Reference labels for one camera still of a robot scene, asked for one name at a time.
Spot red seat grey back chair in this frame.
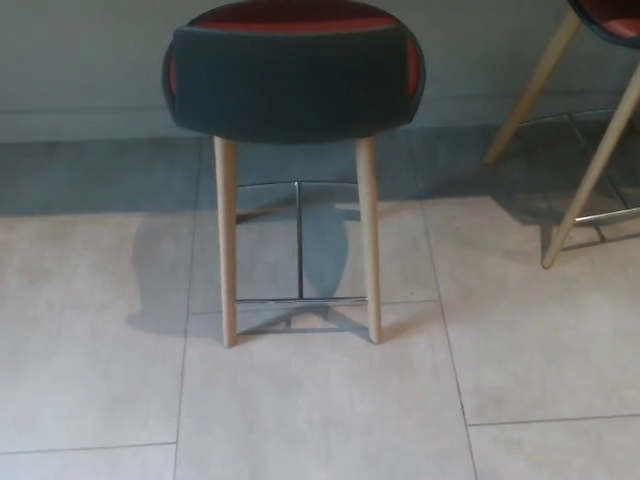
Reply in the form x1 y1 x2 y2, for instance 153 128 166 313
160 0 426 349

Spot red seat wooden leg chair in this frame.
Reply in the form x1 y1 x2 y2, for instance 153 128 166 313
483 0 640 270

